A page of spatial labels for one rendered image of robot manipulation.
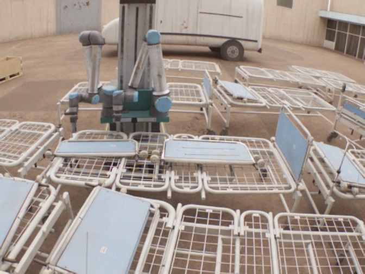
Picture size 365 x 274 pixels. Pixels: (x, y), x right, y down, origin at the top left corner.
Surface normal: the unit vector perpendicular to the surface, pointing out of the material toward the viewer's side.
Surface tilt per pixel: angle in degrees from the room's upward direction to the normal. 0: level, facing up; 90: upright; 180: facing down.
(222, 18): 89
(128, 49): 90
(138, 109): 90
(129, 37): 90
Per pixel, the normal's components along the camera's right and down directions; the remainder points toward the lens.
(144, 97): 0.11, 0.47
